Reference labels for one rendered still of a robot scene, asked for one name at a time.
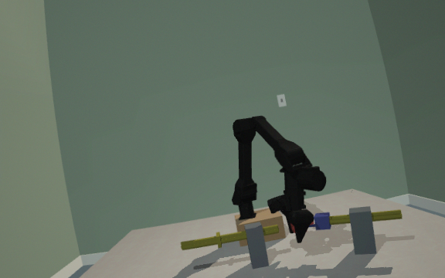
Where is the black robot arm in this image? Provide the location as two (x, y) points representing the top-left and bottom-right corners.
(232, 116), (326, 220)

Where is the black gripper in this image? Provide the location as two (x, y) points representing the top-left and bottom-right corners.
(281, 188), (314, 243)

